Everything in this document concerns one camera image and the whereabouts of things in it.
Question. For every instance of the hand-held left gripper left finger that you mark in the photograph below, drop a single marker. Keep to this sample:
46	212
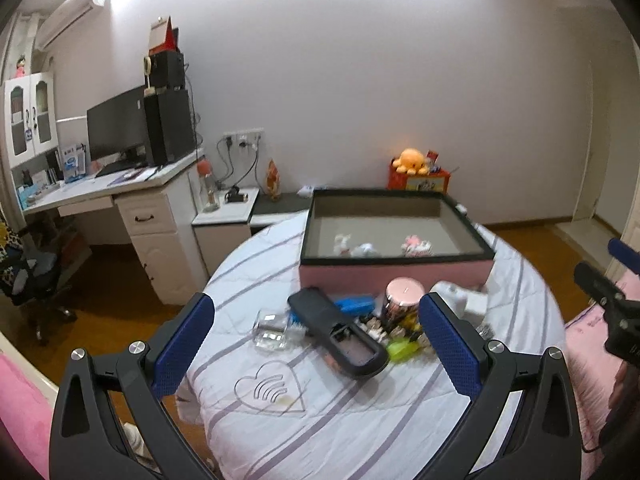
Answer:
182	345

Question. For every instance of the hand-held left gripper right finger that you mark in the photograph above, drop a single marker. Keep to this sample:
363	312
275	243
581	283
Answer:
447	345

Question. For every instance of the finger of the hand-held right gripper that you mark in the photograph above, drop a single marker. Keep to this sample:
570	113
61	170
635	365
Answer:
595	284
622	251

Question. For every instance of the white charger plug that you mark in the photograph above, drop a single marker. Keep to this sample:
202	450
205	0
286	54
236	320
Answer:
457	300

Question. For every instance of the clear glass bottle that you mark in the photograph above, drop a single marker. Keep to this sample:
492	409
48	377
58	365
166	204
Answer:
272	332

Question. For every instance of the pink storage box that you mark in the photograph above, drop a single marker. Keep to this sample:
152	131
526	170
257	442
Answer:
390	272

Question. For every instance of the black long plastic tool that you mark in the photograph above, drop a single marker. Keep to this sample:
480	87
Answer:
332	330

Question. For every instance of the person's right hand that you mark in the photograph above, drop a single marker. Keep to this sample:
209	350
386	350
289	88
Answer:
620	387

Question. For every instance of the yellow patterned can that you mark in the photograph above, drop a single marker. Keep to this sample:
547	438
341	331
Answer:
411	321

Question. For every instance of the pink bed sheet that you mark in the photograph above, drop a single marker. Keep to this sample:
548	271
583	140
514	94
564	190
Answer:
585	350

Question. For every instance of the yellow green highlighter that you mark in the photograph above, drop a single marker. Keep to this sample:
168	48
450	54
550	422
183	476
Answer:
402	351

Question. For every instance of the pink lid jar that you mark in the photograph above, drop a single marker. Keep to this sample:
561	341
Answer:
402	295

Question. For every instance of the clear heart acrylic plate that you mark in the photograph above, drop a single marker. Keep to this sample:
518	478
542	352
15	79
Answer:
270	390

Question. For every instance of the blue marker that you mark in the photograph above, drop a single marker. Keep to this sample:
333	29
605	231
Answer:
357	305

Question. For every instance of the pink plush toy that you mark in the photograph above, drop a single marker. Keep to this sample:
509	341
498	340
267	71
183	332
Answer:
416	246

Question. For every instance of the white desk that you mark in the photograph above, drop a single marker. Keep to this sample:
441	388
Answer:
165	240

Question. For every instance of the white side table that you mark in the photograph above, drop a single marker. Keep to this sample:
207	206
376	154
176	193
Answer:
220	240

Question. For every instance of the striped white quilt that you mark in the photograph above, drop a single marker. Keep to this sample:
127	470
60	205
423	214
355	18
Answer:
360	420

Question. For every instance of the white plush toy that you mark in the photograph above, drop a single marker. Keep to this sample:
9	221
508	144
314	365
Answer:
342	245
362	250

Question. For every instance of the red cap bottle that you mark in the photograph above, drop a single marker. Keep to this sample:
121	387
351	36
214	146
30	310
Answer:
209	190

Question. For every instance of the small black device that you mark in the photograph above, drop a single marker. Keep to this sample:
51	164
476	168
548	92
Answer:
236	195

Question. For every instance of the black office chair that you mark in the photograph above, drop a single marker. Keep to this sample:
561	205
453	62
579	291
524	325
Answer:
35	275

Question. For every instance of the dark top low cabinet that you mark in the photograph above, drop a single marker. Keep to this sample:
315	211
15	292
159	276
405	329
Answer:
280	206

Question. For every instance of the pink blanket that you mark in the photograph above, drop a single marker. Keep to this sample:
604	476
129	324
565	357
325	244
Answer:
22	420

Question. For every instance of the orange figure ornament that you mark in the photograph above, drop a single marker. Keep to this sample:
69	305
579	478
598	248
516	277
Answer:
273	182

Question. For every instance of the black keyboard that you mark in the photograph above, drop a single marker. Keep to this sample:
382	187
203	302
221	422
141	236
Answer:
119	167

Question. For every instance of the orange plush octopus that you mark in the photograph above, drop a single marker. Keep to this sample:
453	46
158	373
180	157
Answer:
411	160

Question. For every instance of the blue white box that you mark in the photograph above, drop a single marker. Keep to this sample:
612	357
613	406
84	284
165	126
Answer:
74	162

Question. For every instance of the black computer tower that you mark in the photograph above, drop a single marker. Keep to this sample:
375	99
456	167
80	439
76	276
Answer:
170	126

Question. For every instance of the black computer monitor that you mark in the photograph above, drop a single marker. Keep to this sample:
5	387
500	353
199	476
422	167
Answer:
116	120

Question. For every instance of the black speaker box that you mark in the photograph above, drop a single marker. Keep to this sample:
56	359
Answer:
167	70

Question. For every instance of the small cream stand ornament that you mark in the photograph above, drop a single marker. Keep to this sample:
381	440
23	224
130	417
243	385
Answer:
148	67

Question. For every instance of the white glass door cabinet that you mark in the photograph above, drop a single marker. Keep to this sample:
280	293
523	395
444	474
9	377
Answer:
30	110

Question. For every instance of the brown red cardboard box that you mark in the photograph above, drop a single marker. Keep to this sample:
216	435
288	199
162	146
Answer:
162	35

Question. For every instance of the small pink doll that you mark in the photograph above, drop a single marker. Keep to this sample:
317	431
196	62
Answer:
21	67

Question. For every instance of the cream door frame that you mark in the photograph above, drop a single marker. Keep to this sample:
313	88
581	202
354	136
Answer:
582	160

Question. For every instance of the wall power outlet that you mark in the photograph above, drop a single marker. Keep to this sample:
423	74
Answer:
243	137

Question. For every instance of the wall air conditioner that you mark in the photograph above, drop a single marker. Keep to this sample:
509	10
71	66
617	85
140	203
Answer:
70	16

